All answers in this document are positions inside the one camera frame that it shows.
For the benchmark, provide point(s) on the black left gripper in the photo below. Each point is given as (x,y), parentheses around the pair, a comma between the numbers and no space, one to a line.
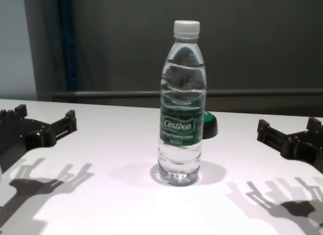
(15,134)

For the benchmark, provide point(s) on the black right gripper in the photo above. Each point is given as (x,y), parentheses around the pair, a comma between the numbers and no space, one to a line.
(308,149)

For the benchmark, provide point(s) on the clear water bottle green label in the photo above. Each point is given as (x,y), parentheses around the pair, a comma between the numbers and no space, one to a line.
(181,123)

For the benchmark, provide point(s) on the green YES button black base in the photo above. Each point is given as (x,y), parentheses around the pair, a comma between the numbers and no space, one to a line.
(210,127)

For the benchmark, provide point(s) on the thin grey horizontal rail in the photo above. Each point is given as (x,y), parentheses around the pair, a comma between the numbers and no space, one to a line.
(113,94)

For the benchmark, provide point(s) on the dark blue vertical post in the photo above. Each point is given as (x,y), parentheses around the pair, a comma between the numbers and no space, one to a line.
(68,43)

